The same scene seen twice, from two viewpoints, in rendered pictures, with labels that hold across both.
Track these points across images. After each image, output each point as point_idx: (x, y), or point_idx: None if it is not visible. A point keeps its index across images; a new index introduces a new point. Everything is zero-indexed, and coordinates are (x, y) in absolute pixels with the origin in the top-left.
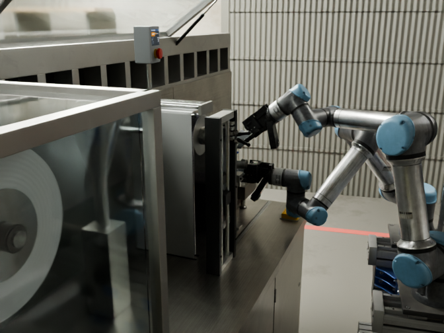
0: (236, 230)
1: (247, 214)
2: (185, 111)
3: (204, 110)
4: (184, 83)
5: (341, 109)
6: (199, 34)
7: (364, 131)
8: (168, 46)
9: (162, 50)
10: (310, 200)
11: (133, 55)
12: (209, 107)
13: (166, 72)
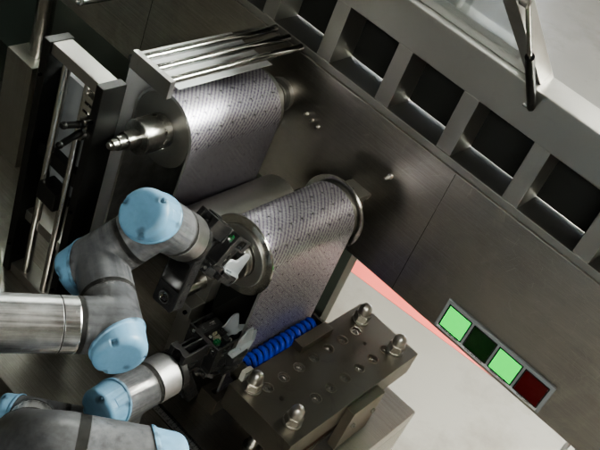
0: (57, 279)
1: (211, 434)
2: (147, 51)
3: (139, 69)
4: (511, 215)
5: (67, 298)
6: None
7: (31, 409)
8: (489, 83)
9: (464, 73)
10: (45, 402)
11: (363, 3)
12: (156, 81)
13: (455, 128)
